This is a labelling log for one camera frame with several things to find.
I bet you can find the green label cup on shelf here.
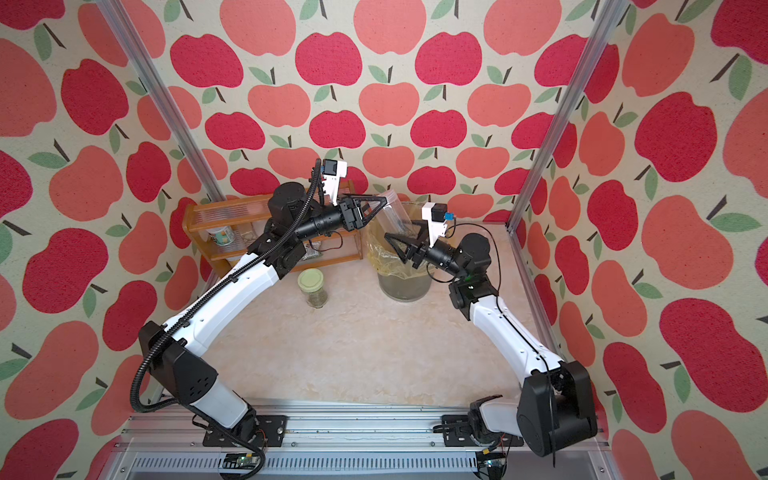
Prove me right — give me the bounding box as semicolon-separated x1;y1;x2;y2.
206;225;236;247

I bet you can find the small glass jar on shelf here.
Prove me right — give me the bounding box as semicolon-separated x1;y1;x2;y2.
238;226;257;248

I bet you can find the wooden spice rack shelf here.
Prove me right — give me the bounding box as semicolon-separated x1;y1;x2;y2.
181;195;364;277

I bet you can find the left aluminium frame post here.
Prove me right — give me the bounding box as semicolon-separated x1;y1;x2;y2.
96;0;226;202

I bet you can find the right aluminium frame post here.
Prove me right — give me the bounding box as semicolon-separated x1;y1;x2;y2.
506;0;631;232

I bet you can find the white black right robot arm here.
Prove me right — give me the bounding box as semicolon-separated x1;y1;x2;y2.
385;233;598;457

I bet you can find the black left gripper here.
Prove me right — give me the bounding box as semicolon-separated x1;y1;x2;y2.
294;192;387;244

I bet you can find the packet on lower shelf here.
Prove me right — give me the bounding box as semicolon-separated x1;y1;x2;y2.
301;242;323;262

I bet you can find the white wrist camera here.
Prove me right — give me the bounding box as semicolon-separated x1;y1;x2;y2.
321;159;348;206
422;202;455;247

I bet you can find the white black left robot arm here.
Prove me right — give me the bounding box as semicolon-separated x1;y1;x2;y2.
129;182;387;451

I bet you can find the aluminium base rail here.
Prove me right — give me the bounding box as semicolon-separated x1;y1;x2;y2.
90;401;620;479

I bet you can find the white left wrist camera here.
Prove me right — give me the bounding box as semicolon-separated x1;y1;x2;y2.
321;159;348;206

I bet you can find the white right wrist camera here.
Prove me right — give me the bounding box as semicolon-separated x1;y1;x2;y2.
422;202;455;247

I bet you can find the clear jar with mung beans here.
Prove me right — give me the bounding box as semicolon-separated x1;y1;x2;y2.
375;189;419;237

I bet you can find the second jar behind left arm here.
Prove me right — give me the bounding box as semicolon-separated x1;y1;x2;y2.
298;268;328;309

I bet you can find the aluminium frame post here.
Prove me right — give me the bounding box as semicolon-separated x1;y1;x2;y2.
506;0;631;232
96;0;226;202

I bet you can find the yellow plastic bin liner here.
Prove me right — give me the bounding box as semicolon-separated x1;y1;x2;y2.
365;202;426;278

